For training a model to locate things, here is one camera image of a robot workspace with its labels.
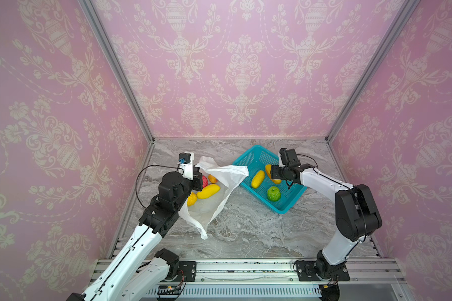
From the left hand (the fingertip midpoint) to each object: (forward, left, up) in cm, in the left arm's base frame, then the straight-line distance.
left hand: (201, 166), depth 71 cm
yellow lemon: (-1, +7, -25) cm, 26 cm away
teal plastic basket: (+23, -24, -27) cm, 43 cm away
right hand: (+13, -36, -20) cm, 43 cm away
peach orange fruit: (+10, -2, -24) cm, 26 cm away
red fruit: (+9, +2, -24) cm, 26 cm away
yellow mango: (+3, -1, -25) cm, 25 cm away
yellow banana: (+10, -26, -24) cm, 37 cm away
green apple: (+1, -32, -23) cm, 39 cm away
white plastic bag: (-8, +3, -28) cm, 29 cm away
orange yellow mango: (+14, -31, -21) cm, 40 cm away
